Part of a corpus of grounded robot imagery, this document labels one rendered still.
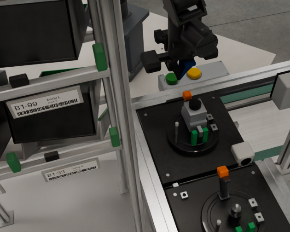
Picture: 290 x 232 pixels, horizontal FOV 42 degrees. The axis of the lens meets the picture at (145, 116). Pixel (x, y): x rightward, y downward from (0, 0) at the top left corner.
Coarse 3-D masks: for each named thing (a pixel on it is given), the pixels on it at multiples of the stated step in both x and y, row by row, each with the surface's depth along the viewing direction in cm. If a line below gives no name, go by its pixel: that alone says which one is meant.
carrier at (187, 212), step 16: (240, 176) 92; (256, 176) 92; (176, 192) 90; (192, 192) 90; (208, 192) 89; (240, 192) 87; (256, 192) 89; (272, 192) 89; (176, 208) 87; (192, 208) 87; (208, 208) 85; (224, 208) 85; (240, 208) 79; (256, 208) 84; (272, 208) 86; (176, 224) 85; (192, 224) 85; (208, 224) 83; (224, 224) 82; (240, 224) 82; (256, 224) 82; (272, 224) 84; (288, 224) 84
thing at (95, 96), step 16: (96, 80) 70; (96, 96) 67; (48, 112) 58; (64, 112) 58; (80, 112) 58; (96, 112) 64; (16, 128) 58; (32, 128) 59; (48, 128) 59; (64, 128) 59; (80, 128) 59; (96, 128) 61
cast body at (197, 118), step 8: (184, 104) 92; (192, 104) 90; (200, 104) 90; (184, 112) 94; (192, 112) 90; (200, 112) 90; (184, 120) 96; (192, 120) 91; (200, 120) 92; (192, 128) 93; (200, 128) 92; (200, 136) 93
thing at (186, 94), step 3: (189, 90) 96; (183, 93) 95; (186, 93) 95; (189, 93) 95; (183, 96) 96; (186, 96) 95; (189, 96) 95; (186, 99) 96; (189, 99) 96; (183, 105) 100
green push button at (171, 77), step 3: (168, 75) 114; (171, 75) 114; (174, 75) 114; (165, 78) 114; (168, 78) 113; (171, 78) 113; (174, 78) 113; (168, 81) 113; (171, 81) 113; (174, 81) 113; (177, 81) 113
